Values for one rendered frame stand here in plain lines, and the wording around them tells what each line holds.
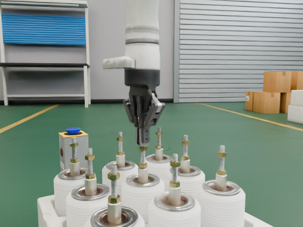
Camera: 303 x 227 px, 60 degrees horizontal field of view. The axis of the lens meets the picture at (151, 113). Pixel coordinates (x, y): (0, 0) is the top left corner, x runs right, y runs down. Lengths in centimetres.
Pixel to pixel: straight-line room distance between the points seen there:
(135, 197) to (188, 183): 13
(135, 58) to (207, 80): 521
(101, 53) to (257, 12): 339
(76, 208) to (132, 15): 38
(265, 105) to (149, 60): 357
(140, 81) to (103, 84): 493
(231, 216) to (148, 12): 42
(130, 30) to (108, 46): 495
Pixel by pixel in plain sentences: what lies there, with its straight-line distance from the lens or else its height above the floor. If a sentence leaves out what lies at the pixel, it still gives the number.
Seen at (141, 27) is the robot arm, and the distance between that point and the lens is 53.
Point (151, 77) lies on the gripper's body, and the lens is 52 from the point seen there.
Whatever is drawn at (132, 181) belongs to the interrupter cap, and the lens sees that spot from 59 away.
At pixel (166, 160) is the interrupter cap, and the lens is 73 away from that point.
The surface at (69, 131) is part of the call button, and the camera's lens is 80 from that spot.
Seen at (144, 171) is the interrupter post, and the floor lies 28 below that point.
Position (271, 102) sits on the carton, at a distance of 408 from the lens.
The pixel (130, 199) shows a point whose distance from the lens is 57.
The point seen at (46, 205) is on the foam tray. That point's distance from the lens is 70.
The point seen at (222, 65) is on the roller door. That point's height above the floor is 78.
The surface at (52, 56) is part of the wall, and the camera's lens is 557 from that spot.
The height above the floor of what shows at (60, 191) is 23.
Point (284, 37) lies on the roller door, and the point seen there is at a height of 139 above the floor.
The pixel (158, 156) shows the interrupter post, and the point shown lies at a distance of 74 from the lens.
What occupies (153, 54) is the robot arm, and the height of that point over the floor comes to 52.
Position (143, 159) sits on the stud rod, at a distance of 58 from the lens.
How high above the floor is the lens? 47
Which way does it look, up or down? 7 degrees down
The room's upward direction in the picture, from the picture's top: straight up
